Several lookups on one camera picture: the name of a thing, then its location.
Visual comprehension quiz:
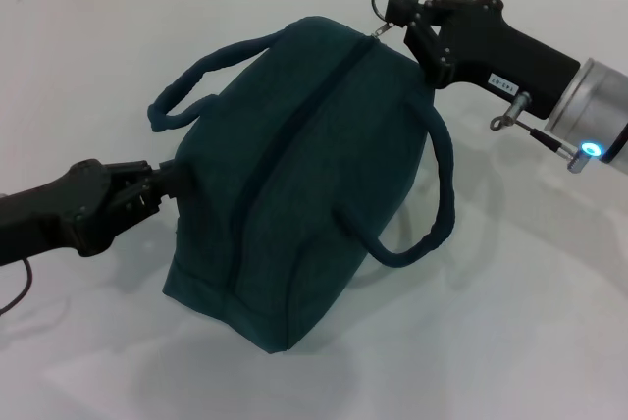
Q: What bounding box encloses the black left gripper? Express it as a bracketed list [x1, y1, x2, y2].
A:
[0, 158, 193, 270]

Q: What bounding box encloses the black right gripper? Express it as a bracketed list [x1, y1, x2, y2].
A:
[384, 0, 584, 122]

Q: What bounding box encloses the teal insulated lunch bag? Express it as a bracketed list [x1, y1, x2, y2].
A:
[146, 0, 457, 356]

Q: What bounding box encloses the right gripper cable with plug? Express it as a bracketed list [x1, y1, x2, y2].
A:
[488, 89, 589, 175]

